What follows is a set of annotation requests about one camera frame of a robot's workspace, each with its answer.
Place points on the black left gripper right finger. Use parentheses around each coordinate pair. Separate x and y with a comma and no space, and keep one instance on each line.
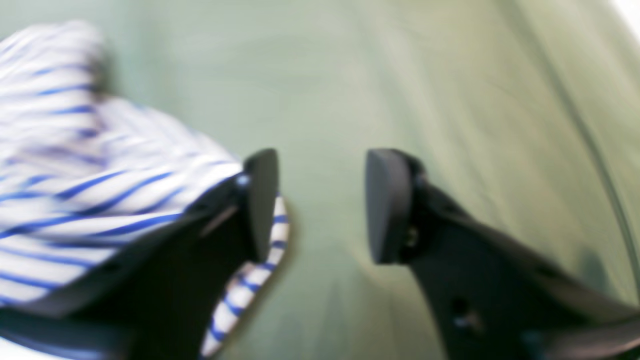
(492,297)

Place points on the blue white striped t-shirt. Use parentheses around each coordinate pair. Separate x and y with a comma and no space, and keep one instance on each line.
(85,173)

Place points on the green table cloth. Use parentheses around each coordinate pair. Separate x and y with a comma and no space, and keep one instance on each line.
(524,111)

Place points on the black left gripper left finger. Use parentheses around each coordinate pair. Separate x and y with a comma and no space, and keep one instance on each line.
(154,299)

